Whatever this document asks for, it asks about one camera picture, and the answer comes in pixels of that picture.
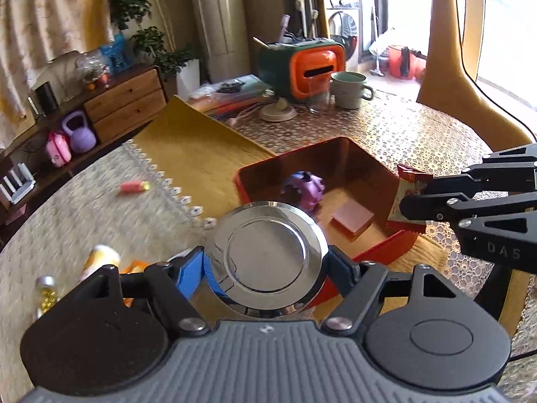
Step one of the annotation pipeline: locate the cream lace tablecloth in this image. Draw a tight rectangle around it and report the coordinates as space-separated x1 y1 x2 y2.
0 138 216 345

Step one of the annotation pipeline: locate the yellow chair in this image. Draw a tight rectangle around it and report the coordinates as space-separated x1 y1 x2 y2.
415 0 537 144

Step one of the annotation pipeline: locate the wooden drawer cabinet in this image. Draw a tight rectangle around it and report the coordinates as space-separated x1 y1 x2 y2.
82 65 168 143

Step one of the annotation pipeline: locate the black cable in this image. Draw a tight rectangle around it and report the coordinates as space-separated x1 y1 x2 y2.
459 0 537 140

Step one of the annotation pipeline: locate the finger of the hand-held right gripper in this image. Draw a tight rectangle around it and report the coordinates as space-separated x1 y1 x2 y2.
420 143 537 196
398 191 537 272

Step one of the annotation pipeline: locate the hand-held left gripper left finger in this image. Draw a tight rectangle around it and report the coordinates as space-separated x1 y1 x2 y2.
80 246 216 333

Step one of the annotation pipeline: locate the pink sticky note pad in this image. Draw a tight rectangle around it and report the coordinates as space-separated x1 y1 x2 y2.
330 200 375 242

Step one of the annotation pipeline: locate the red bucket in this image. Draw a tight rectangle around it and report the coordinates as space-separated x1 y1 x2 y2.
387 44 429 80

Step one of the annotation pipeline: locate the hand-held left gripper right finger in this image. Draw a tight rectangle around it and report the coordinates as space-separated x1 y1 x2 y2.
321 244 476 337

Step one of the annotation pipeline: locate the purple kettlebell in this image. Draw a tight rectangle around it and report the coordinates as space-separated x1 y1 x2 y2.
61 110 97 154

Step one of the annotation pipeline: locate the small gold bead bottle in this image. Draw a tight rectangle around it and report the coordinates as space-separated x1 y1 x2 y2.
35 276 59 317

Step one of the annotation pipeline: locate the small red and yellow tube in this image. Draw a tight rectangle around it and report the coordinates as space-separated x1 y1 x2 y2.
120 180 151 195

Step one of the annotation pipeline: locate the orange and green organizer box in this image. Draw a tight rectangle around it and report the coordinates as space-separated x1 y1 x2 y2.
257 38 346 102

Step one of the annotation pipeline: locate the yellow table runner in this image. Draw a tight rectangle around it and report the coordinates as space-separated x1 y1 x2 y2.
132 96 537 347

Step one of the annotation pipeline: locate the blue packet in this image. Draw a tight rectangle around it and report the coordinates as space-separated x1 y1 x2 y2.
100 34 131 74

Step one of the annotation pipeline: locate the purple toy figure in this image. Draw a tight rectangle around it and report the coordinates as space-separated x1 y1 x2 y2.
280 171 326 212

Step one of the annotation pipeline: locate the stack of flat folders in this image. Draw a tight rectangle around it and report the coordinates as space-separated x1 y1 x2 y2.
187 75 278 115

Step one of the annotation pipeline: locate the dark wooden low shelf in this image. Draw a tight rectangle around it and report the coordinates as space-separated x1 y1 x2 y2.
0 124 89 238

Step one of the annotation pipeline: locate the green plant in white pot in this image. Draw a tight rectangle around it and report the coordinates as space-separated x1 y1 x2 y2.
157 46 202 97

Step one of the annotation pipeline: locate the clear plastic bag with fruit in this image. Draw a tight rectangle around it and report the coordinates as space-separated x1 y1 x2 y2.
75 50 110 89

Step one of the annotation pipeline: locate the pale green mug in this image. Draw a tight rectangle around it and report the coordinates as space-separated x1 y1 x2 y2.
330 71 374 110

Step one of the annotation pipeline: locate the yellow and white bottle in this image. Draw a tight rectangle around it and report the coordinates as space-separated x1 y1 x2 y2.
80 244 121 282

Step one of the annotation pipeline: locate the tall green potted tree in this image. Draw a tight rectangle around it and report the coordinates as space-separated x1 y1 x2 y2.
108 0 177 57

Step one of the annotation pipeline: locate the white router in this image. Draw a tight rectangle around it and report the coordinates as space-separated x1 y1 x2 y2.
0 164 36 206

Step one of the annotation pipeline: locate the black cylinder speaker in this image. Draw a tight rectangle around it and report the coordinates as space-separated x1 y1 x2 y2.
35 81 59 116

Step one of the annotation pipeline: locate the red snack packet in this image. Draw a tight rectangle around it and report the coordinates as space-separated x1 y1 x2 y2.
386 164 434 236

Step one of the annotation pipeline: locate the white round coaster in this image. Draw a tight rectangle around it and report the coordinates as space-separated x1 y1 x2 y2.
259 96 295 122

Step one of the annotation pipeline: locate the floral cream curtain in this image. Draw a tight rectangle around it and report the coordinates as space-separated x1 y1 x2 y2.
0 0 116 118

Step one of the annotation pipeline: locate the white column air conditioner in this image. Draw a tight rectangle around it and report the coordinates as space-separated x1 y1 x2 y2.
189 0 252 85

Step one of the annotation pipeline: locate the circle-patterned table cover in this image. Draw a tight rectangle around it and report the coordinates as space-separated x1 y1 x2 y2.
227 86 537 403

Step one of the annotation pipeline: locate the shiny round metal tin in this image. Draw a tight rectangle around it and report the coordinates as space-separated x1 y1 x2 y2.
204 201 329 317

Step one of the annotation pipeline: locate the red rectangular tin box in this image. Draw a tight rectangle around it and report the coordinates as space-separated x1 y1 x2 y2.
234 136 420 308

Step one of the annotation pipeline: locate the white washing machine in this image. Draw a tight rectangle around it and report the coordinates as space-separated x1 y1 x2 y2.
323 0 361 72

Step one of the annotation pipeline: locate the clear drinking glass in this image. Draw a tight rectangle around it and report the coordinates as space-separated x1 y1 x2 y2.
309 80 332 114

